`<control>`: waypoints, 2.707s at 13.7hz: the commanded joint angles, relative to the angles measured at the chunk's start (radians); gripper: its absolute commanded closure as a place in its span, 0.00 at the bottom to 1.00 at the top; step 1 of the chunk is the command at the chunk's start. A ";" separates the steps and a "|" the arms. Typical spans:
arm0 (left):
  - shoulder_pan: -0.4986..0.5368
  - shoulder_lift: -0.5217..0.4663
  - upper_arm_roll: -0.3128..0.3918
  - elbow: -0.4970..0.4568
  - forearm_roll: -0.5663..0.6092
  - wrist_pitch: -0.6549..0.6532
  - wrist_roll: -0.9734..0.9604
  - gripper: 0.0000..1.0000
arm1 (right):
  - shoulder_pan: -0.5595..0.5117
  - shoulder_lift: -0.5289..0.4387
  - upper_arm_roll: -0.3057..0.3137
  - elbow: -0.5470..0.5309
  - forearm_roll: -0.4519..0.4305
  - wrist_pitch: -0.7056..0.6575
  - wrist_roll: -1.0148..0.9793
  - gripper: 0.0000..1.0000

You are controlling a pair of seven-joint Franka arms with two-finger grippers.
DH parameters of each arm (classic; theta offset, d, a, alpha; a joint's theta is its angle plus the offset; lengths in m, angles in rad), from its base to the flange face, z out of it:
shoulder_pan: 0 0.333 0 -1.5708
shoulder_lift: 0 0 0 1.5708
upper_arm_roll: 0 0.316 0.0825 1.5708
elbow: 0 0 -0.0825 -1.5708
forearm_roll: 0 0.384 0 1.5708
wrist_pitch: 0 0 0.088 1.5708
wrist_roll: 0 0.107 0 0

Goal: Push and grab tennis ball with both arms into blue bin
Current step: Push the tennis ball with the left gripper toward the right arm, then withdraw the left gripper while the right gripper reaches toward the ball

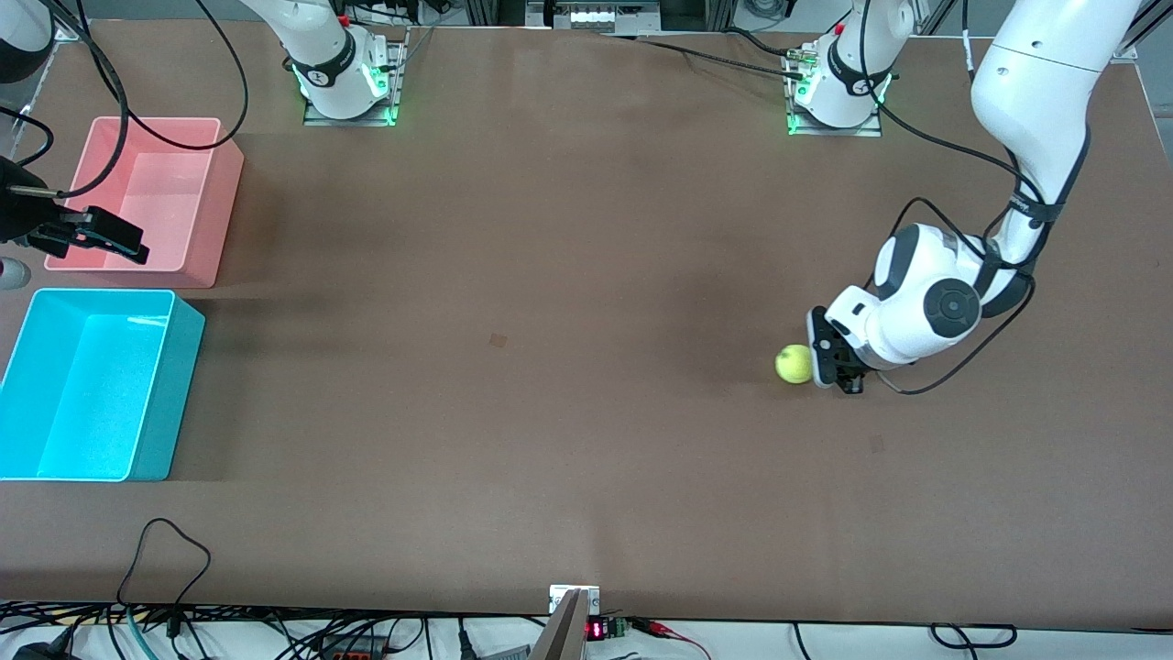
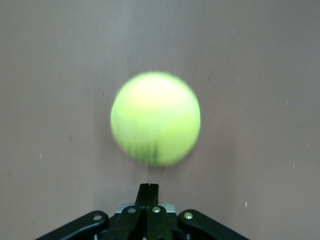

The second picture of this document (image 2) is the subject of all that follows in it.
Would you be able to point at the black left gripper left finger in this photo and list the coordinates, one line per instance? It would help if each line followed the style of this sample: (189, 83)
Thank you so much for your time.
(130, 220)

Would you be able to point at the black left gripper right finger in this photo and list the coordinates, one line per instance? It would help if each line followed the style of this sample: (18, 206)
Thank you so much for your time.
(157, 222)

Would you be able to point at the yellow-green tennis ball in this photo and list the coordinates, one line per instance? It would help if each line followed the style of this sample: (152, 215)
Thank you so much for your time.
(155, 117)

